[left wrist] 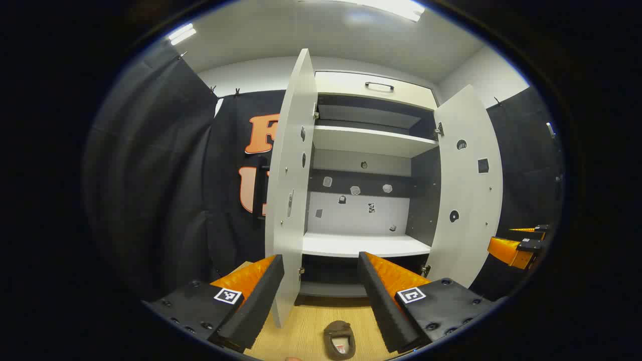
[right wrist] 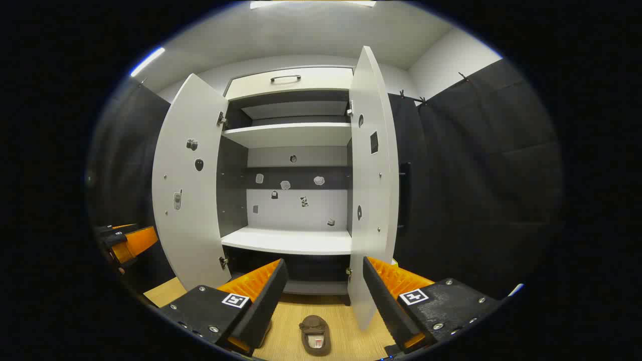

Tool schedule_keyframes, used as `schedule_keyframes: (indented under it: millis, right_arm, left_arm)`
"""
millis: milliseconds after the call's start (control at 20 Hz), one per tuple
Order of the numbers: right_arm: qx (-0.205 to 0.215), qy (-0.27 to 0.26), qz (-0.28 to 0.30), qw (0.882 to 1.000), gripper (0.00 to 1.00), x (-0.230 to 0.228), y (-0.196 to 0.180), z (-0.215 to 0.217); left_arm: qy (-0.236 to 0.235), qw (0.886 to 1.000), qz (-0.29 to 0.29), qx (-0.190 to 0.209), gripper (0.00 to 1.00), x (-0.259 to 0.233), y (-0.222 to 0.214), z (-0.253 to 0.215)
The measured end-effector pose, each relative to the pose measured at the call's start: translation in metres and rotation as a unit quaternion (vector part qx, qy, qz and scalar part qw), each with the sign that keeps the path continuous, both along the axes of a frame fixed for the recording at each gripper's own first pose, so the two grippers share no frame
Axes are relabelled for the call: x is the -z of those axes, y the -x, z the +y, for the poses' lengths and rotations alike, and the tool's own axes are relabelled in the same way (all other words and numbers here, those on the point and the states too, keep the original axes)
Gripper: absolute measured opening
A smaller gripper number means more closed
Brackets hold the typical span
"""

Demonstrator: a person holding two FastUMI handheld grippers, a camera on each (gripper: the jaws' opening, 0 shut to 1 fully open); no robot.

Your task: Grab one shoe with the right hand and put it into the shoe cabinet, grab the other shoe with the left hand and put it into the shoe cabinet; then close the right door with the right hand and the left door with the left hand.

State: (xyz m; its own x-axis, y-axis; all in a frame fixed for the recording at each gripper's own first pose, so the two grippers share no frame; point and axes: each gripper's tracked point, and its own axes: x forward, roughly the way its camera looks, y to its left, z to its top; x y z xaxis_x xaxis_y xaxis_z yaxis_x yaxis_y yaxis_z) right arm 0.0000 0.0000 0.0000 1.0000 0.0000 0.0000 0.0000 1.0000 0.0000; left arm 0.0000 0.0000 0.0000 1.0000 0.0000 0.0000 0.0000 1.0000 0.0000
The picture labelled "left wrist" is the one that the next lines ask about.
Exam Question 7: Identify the black door bar handle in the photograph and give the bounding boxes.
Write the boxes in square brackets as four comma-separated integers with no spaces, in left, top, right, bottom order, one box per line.
[252,156,271,220]

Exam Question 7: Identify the small ceiling light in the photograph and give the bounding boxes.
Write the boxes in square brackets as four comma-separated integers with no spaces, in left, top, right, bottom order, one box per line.
[167,23,197,46]

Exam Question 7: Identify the white shoe cabinet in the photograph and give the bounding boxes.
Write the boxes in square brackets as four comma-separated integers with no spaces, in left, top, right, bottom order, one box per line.
[300,70,442,299]

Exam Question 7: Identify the long ceiling light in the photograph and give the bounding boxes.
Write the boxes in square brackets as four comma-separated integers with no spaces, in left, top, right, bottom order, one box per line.
[298,0,427,23]

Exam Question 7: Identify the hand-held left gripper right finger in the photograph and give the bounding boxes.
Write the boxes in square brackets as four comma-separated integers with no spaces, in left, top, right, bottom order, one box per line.
[357,252,507,354]

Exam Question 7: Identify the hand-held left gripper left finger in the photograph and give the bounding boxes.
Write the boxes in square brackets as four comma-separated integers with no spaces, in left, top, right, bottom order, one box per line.
[142,254,285,354]

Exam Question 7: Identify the brown fuzzy shoe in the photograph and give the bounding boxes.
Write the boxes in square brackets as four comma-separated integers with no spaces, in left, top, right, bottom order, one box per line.
[323,320,357,361]

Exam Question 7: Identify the shoe cabinet door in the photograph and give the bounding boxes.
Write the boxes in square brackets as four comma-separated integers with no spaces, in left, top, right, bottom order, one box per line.
[264,48,318,329]
[425,84,504,289]

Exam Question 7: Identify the white cabinet drawer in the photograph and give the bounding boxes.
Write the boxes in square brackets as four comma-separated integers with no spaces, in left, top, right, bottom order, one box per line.
[315,71,438,111]

